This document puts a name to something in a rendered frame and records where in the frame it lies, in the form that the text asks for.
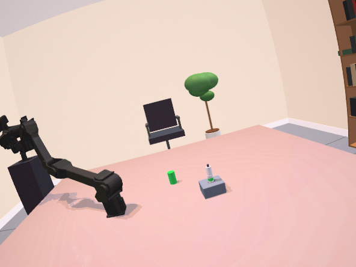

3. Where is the green marker cap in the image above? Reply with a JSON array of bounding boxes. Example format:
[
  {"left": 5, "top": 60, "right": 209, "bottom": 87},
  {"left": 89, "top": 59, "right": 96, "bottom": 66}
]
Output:
[{"left": 167, "top": 170, "right": 177, "bottom": 185}]

